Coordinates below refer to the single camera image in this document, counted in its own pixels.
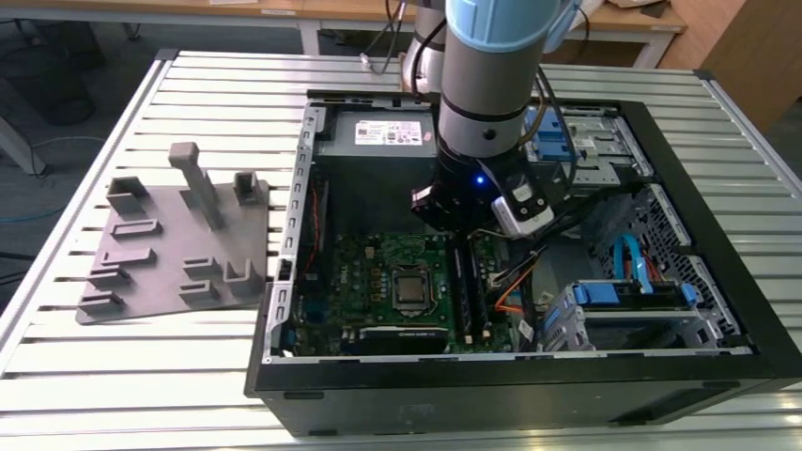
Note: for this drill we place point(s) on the dark RAM stick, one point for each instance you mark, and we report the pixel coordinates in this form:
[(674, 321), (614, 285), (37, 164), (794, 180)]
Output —
[(462, 291)]

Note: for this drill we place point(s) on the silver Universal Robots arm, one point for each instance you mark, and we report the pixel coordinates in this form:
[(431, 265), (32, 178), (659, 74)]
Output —
[(482, 94)]

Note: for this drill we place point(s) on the grey power supply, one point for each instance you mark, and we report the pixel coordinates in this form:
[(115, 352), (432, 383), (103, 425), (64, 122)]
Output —
[(369, 188)]

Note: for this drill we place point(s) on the green Dell motherboard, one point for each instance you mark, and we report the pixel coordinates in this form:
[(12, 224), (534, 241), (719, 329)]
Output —
[(376, 263)]

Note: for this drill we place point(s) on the blue drive latch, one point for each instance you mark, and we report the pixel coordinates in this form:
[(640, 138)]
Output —
[(554, 141)]

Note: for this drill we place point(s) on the silver CPU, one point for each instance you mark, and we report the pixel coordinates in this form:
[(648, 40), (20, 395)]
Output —
[(415, 289)]

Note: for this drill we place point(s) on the metal optical drive cage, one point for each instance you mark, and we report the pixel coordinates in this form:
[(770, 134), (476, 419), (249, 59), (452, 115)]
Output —
[(602, 174)]

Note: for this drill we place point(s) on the hard disk in blue carrier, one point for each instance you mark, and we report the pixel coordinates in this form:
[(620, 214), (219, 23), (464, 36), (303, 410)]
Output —
[(598, 293)]

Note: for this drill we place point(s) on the black graphics card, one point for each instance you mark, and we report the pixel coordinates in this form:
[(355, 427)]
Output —
[(400, 338)]

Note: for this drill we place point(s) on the metal disk bay cage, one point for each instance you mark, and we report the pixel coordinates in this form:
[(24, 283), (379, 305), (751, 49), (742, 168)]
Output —
[(632, 319)]

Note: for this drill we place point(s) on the black PC case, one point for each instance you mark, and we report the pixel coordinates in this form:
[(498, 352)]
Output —
[(500, 404)]

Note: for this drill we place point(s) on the grey parts rack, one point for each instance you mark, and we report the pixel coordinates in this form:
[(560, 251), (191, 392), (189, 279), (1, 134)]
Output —
[(163, 235)]

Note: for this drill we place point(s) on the wooden cabinet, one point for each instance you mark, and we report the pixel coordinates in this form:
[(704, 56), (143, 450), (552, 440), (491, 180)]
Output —
[(751, 47)]

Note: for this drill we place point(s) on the black office chair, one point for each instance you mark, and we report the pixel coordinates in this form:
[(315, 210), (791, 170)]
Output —
[(63, 70)]

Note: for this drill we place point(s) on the white desk leg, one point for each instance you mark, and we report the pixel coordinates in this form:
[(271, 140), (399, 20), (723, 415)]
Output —
[(25, 150)]

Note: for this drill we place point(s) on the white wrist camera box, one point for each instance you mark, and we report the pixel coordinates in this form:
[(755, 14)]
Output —
[(523, 211)]

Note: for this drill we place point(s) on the wooden desk white frame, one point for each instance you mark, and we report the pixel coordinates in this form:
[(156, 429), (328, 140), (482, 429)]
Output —
[(188, 7), (626, 21)]

